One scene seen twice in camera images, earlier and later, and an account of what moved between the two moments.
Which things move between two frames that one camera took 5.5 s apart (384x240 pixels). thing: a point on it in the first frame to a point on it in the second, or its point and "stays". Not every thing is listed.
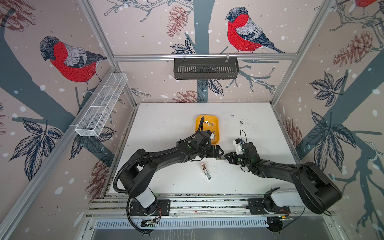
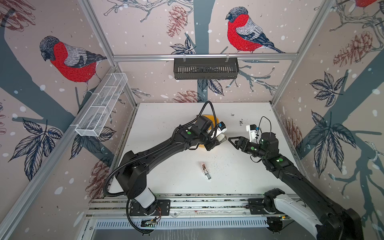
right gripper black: x=232 y=158 to x=242 y=140
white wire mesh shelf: x=100 y=104 stays
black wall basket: x=206 y=68 stays
